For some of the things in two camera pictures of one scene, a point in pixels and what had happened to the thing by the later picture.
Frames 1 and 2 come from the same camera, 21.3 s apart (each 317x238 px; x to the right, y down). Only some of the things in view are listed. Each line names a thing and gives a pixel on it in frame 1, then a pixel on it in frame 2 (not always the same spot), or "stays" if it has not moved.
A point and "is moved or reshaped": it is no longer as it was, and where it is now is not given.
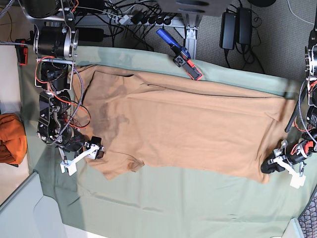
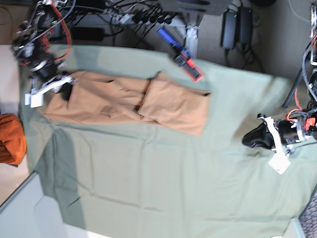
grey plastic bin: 28,213 stays
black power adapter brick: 228,30 stays
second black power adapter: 244,25 stays
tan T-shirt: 149,121 is moved or reshaped
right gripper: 73,139 to 46,70
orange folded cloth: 13,143 stays
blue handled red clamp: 182,58 stays
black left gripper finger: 268,168 to 259,136
